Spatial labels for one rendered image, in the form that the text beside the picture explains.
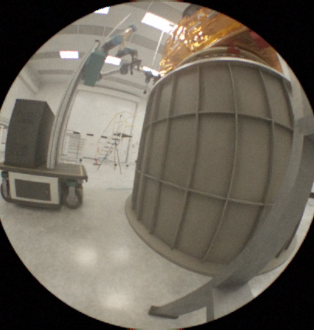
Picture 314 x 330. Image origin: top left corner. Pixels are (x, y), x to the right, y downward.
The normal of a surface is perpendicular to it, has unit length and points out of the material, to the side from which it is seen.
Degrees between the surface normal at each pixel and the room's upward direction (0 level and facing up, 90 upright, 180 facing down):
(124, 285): 0
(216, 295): 0
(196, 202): 90
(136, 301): 0
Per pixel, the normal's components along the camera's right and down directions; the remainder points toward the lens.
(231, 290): 0.15, -0.99
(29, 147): 0.62, 0.12
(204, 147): -0.61, -0.07
